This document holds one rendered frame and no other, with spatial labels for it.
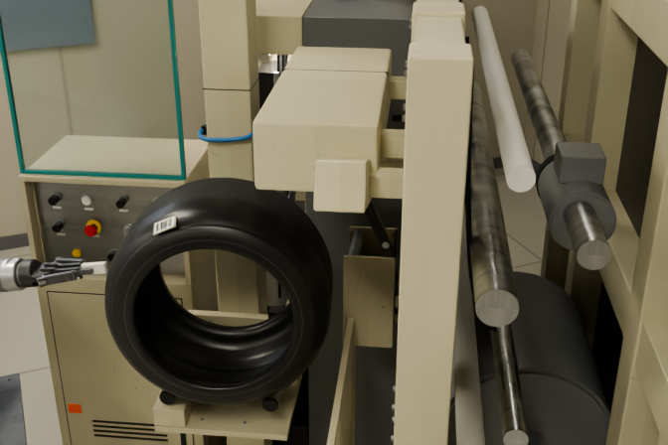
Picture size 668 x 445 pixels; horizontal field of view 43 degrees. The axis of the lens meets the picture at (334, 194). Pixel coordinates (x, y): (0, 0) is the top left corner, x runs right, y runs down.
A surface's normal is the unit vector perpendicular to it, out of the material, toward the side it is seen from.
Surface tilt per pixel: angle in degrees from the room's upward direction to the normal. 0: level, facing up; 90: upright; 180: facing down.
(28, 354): 0
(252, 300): 90
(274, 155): 90
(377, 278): 90
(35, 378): 0
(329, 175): 72
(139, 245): 54
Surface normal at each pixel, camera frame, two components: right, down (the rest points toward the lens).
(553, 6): -0.93, 0.15
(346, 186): -0.10, 0.11
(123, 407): -0.11, 0.40
